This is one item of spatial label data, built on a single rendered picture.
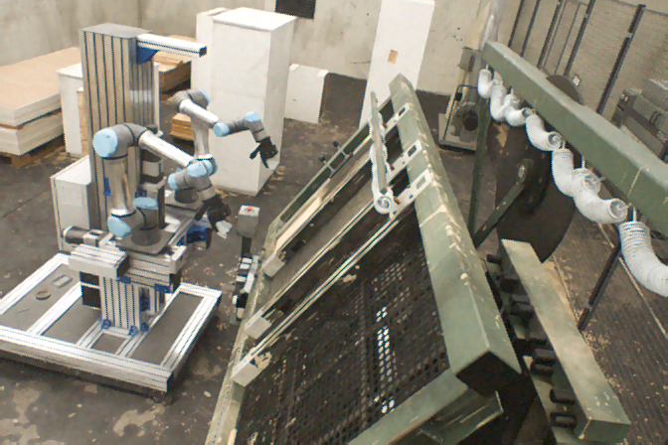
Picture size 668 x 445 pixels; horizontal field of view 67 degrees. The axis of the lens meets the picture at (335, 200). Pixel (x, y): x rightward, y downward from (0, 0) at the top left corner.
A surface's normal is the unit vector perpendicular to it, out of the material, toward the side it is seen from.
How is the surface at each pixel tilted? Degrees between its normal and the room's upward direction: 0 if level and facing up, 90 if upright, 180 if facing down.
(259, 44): 90
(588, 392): 0
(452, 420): 58
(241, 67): 90
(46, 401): 0
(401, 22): 90
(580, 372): 0
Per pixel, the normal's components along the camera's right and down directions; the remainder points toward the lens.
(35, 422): 0.14, -0.87
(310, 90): -0.17, 0.44
